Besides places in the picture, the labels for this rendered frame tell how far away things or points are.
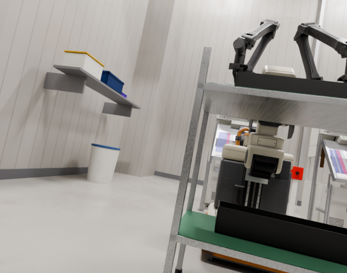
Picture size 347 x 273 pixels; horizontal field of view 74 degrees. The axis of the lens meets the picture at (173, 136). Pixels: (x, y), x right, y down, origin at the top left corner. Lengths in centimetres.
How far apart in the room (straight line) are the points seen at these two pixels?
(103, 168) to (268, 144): 271
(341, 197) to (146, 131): 377
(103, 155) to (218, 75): 400
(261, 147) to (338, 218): 225
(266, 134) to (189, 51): 541
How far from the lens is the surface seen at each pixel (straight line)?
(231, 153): 190
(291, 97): 96
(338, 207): 371
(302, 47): 182
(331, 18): 758
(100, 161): 377
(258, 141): 167
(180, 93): 648
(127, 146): 548
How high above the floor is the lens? 64
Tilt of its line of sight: 4 degrees up
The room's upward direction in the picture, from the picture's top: 11 degrees clockwise
